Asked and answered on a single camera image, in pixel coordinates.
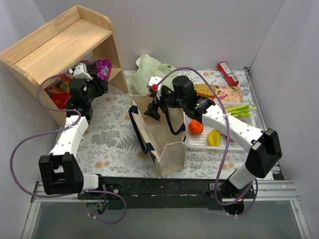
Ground purple snack packet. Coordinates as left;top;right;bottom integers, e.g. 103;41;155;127
86;59;112;82

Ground purple cable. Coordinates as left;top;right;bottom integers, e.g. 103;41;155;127
9;71;127;224
153;66;259;216

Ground red snack packet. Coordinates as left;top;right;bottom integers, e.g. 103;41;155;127
44;74;73;109

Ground floral rectangular tray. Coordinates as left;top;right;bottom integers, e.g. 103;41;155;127
211;85;243;103

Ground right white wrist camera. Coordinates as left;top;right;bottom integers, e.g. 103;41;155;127
147;76;162;93

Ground red rectangular box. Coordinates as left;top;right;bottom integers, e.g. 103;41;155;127
217;61;239;87

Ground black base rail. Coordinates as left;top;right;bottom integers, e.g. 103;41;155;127
69;175;256;210

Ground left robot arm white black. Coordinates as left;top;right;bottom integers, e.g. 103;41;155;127
38;73;108;199

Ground light green plastic bag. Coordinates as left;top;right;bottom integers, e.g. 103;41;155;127
131;54;175;95

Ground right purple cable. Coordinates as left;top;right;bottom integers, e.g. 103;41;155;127
153;66;259;216

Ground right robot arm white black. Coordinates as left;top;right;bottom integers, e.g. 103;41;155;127
144;76;282;198

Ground wooden two-tier shelf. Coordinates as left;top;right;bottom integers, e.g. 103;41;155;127
0;4;129;126

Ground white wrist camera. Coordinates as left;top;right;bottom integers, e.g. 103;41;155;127
147;76;162;93
68;63;92;81

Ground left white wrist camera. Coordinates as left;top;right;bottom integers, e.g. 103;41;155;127
68;63;92;81

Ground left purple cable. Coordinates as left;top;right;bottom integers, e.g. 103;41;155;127
9;71;127;224

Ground orange tangerine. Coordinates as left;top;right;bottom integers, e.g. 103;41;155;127
188;119;204;135

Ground yellow bell pepper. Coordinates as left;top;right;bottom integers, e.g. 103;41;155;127
208;130;221;147

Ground green spring onions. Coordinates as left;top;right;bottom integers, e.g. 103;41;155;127
226;104;257;118

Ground slice of brown bread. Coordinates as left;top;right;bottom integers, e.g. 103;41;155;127
194;84;215;99

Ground beige canvas tote bag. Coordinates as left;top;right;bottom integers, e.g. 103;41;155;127
129;95;186;178

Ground white plastic basket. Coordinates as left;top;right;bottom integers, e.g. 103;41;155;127
184;102;262;152

